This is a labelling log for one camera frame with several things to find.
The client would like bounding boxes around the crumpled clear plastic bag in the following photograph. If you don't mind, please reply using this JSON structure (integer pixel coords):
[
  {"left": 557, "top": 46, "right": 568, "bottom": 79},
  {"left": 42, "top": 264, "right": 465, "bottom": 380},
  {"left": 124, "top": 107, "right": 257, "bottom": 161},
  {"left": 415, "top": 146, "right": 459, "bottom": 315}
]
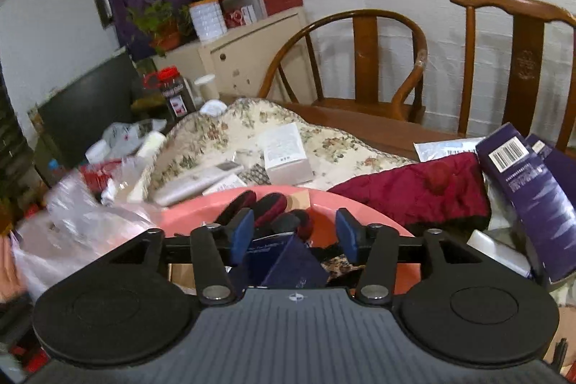
[{"left": 13, "top": 158, "right": 163, "bottom": 300}]

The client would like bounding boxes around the white plastic box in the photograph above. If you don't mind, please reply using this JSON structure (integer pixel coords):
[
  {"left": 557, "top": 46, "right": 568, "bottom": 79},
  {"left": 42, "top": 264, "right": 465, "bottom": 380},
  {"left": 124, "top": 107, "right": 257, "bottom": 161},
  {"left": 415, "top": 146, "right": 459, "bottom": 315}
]
[{"left": 467, "top": 229, "right": 532, "bottom": 277}]

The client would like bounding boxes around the white tin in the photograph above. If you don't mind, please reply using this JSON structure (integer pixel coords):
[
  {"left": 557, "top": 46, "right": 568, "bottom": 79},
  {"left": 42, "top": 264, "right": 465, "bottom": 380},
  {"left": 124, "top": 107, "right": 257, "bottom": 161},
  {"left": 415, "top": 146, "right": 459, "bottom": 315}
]
[{"left": 188, "top": 0, "right": 227, "bottom": 43}]

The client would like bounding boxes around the dark screen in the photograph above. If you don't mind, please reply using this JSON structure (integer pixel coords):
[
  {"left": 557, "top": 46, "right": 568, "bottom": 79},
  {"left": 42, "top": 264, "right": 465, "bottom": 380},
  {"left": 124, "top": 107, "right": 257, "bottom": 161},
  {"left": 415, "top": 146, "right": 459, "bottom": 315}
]
[{"left": 37, "top": 50, "right": 141, "bottom": 161}]

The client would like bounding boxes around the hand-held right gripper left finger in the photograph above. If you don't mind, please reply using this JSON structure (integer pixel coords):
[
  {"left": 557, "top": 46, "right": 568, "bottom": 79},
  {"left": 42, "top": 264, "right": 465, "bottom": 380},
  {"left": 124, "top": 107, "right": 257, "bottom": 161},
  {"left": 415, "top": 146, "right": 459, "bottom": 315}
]
[{"left": 107, "top": 208, "right": 256, "bottom": 306}]

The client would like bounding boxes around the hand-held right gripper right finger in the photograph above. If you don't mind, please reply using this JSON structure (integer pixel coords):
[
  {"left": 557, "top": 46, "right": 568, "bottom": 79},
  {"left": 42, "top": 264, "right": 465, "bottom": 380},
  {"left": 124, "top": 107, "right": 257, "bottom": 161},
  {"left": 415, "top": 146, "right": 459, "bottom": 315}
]
[{"left": 335, "top": 207, "right": 485, "bottom": 306}]

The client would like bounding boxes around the straight-back wooden chair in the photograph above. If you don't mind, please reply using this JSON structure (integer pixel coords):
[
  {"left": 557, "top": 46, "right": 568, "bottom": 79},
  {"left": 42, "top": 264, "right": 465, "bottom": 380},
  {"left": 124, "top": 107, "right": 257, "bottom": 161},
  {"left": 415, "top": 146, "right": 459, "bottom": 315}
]
[{"left": 449, "top": 0, "right": 576, "bottom": 156}]

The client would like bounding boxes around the potted plant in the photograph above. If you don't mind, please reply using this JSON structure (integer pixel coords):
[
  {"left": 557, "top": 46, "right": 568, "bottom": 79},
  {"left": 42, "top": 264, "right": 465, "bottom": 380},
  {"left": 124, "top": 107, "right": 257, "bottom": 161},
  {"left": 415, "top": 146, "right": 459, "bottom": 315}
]
[{"left": 127, "top": 0, "right": 195, "bottom": 57}]

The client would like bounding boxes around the round-back wooden chair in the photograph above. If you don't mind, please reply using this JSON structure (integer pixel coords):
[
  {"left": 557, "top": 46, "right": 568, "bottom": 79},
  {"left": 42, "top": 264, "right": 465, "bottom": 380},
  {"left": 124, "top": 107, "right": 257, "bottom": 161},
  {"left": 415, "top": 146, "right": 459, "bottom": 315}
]
[{"left": 258, "top": 9, "right": 429, "bottom": 125}]

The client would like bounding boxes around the white red gift box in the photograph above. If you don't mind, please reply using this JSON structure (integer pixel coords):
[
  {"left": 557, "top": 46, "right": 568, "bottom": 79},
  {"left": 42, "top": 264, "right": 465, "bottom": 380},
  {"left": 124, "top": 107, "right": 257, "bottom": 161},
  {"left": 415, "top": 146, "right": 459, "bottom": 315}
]
[{"left": 222, "top": 0, "right": 269, "bottom": 29}]

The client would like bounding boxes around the white printed box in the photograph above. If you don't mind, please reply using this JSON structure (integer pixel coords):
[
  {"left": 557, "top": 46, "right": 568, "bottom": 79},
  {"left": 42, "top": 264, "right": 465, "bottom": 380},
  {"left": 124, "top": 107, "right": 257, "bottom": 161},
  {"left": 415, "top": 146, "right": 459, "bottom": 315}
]
[{"left": 260, "top": 122, "right": 314, "bottom": 187}]

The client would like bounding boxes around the black red oval sponge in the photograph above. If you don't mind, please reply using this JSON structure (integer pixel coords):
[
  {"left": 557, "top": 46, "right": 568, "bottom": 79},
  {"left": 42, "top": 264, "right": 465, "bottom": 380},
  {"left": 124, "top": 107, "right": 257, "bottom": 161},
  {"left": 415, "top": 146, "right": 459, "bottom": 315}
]
[
  {"left": 215, "top": 190, "right": 258, "bottom": 228},
  {"left": 271, "top": 208, "right": 314, "bottom": 241},
  {"left": 253, "top": 192, "right": 289, "bottom": 228}
]

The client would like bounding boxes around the orange plastic basin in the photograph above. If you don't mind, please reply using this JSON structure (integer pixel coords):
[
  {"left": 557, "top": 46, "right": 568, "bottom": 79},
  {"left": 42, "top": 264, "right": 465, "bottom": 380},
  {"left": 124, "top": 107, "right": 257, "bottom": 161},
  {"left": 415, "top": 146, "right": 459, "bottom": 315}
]
[{"left": 159, "top": 185, "right": 424, "bottom": 290}]

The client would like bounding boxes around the wooden desktop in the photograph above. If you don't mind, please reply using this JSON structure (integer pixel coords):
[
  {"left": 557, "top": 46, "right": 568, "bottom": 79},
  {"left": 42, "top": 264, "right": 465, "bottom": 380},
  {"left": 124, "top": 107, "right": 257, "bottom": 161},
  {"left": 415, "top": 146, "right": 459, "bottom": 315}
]
[{"left": 220, "top": 94, "right": 465, "bottom": 163}]

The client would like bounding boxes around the white plastic bag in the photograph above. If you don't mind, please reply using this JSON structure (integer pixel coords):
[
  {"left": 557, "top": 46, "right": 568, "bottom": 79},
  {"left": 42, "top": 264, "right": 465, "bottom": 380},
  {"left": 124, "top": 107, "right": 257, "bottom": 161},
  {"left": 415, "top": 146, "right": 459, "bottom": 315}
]
[{"left": 85, "top": 118, "right": 168, "bottom": 163}]

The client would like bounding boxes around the purple box with barcode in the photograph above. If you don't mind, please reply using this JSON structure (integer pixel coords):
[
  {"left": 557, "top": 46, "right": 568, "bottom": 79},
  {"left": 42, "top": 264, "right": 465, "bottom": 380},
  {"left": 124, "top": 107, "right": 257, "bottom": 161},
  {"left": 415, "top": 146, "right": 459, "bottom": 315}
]
[{"left": 474, "top": 122, "right": 576, "bottom": 284}]

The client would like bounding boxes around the white bottle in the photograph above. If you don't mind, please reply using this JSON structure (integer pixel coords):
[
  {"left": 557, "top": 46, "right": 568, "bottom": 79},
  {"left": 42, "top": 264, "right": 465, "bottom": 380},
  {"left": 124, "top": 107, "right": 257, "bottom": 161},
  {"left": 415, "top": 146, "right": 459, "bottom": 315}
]
[{"left": 134, "top": 130, "right": 168, "bottom": 161}]

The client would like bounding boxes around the dark jar red lid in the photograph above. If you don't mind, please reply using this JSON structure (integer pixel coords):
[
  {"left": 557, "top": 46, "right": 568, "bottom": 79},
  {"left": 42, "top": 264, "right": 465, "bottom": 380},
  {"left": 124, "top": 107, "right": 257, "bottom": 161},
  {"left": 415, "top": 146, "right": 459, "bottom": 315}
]
[{"left": 154, "top": 66, "right": 197, "bottom": 120}]

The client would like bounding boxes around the white cup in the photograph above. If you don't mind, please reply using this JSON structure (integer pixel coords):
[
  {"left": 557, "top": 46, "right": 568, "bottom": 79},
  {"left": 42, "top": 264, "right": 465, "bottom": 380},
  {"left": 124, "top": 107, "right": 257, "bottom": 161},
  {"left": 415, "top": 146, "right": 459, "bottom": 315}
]
[{"left": 193, "top": 73, "right": 221, "bottom": 102}]

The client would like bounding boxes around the plain purple box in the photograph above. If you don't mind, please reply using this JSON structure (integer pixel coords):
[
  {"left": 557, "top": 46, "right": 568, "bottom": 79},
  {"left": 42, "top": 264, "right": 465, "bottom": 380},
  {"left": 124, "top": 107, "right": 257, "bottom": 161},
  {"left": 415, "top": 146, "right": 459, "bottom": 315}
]
[{"left": 523, "top": 133, "right": 576, "bottom": 175}]

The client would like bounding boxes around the white silver pouch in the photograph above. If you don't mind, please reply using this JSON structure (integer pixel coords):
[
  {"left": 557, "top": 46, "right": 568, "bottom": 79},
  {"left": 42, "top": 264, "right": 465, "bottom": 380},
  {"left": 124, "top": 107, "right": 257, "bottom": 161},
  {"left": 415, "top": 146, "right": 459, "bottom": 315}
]
[{"left": 154, "top": 160, "right": 244, "bottom": 205}]

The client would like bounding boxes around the white plastic package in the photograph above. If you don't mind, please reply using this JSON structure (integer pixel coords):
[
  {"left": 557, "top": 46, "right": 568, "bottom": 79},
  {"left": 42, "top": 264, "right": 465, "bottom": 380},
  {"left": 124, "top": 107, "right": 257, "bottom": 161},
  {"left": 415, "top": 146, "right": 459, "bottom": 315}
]
[{"left": 413, "top": 136, "right": 485, "bottom": 163}]

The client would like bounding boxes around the maroon cloth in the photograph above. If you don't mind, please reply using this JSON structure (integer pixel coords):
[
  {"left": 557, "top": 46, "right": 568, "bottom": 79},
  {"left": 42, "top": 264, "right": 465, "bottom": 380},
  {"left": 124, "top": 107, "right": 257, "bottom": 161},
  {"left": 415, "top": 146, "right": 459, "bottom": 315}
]
[{"left": 328, "top": 151, "right": 492, "bottom": 237}]

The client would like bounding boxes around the cream cabinet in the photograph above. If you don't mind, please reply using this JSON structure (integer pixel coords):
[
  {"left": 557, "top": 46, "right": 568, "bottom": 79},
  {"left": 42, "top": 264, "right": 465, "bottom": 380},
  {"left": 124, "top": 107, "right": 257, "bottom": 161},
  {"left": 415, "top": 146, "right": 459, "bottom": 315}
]
[{"left": 152, "top": 7, "right": 316, "bottom": 107}]

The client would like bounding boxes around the dark box gold emblem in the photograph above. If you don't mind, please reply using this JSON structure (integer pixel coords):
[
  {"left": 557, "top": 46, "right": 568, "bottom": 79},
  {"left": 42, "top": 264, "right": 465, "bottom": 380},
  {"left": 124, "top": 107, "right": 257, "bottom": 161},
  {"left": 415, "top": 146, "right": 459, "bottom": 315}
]
[{"left": 260, "top": 235, "right": 330, "bottom": 289}]

